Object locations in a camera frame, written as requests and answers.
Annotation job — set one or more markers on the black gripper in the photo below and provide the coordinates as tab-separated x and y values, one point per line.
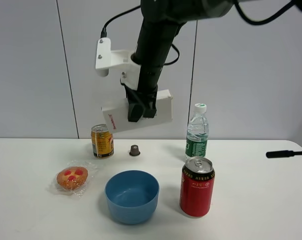
140	79

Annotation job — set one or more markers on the small brown coffee capsule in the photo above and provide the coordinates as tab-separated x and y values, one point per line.
134	151

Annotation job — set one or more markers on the white cardboard box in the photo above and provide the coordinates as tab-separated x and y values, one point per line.
115	114

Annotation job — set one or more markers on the clear water bottle green label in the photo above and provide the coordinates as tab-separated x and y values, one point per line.
197	132

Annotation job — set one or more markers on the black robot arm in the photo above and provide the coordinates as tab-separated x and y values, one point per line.
162	21

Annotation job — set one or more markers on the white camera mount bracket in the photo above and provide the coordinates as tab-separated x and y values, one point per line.
107	59

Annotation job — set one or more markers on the blue plastic bowl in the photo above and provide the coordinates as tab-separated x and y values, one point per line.
132	196

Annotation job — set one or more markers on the black cable plug right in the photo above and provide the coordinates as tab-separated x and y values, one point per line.
282	154

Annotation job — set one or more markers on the red soda can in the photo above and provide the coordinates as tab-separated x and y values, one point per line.
197	183

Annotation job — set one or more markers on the wrapped fruit bread bun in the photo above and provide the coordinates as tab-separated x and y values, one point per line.
74	179

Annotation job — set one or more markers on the gold drink can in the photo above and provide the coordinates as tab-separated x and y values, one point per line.
102	141

